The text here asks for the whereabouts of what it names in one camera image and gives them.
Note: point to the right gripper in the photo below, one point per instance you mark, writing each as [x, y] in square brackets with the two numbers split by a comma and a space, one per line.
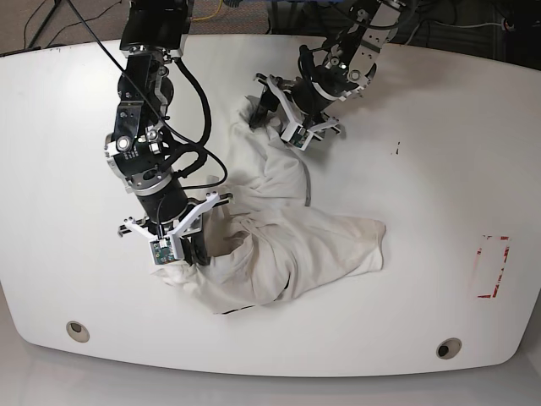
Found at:
[173, 214]

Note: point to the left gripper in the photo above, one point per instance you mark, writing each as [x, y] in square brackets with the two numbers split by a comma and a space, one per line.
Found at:
[293, 101]

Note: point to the white t-shirt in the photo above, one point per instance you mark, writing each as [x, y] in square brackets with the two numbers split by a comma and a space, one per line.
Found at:
[269, 244]

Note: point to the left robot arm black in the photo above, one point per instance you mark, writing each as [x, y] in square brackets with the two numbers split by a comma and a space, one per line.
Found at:
[343, 66]

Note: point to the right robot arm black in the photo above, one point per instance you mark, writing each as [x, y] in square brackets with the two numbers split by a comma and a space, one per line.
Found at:
[144, 151]

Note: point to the red tape rectangle marking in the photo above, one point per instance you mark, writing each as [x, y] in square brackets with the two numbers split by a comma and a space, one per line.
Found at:
[489, 266]

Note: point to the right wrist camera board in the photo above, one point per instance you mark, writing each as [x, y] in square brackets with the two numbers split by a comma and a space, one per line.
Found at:
[166, 251]

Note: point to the left table cable grommet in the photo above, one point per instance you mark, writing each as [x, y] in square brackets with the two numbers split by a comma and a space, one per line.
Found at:
[78, 332]

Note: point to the table cable grommet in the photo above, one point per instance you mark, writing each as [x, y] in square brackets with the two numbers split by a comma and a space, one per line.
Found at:
[449, 348]
[78, 332]

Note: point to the right table cable grommet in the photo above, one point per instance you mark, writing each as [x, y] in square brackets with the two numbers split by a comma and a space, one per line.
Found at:
[449, 348]

